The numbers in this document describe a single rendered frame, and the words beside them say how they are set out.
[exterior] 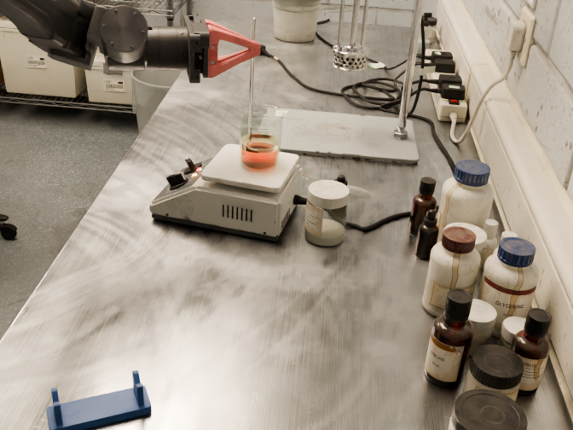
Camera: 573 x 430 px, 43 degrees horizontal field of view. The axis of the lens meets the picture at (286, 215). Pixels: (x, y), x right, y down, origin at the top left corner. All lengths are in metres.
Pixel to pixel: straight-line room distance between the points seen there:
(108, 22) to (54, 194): 1.94
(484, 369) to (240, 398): 0.25
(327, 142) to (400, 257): 0.38
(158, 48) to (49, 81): 2.39
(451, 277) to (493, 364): 0.15
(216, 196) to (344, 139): 0.41
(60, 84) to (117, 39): 2.43
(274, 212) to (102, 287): 0.25
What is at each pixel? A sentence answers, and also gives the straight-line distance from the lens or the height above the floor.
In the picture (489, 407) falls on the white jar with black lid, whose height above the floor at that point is 0.82.
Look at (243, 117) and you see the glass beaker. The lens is 1.01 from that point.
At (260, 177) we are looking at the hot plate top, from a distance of 1.02.
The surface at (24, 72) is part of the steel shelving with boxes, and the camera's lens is 3.37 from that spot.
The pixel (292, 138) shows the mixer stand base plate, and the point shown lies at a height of 0.76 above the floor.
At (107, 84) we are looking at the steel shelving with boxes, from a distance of 3.22.
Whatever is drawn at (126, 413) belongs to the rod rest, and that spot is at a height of 0.76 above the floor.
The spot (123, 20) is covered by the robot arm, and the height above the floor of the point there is 1.07.
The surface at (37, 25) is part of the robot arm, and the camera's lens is 0.92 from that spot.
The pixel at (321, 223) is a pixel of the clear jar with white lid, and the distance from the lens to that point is 1.01.
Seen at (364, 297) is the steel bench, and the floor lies 0.75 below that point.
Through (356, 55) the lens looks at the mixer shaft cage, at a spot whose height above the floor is 0.92.
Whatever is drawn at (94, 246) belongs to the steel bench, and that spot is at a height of 0.75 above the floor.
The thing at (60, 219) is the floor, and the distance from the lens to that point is 2.64.
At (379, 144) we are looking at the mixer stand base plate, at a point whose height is 0.76.
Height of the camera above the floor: 1.30
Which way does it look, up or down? 30 degrees down
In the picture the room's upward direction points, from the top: 4 degrees clockwise
